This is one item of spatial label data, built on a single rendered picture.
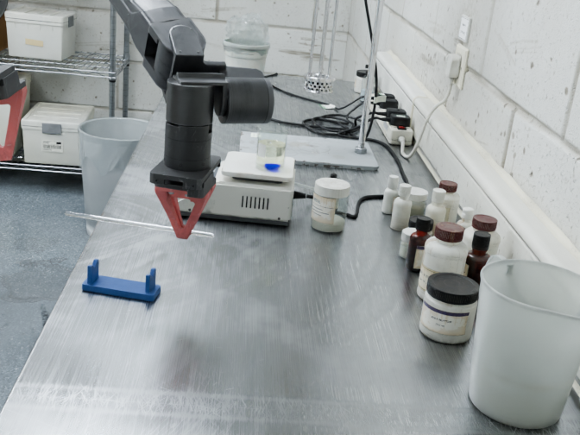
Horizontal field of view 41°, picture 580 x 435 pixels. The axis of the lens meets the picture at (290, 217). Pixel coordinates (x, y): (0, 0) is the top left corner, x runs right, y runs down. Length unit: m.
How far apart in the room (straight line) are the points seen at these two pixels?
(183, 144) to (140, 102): 2.90
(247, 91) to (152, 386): 0.36
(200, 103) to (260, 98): 0.07
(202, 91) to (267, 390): 0.35
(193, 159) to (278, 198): 0.37
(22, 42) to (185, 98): 2.67
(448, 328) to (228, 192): 0.47
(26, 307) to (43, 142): 1.07
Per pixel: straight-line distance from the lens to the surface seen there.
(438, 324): 1.02
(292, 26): 3.74
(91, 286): 1.07
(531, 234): 1.16
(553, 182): 1.21
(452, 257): 1.10
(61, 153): 3.53
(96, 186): 3.02
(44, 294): 2.72
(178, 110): 0.94
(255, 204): 1.30
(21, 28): 3.57
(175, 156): 0.96
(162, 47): 0.98
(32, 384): 0.90
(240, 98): 0.95
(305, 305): 1.07
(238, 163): 1.34
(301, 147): 1.76
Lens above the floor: 1.24
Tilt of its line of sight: 21 degrees down
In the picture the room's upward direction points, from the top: 6 degrees clockwise
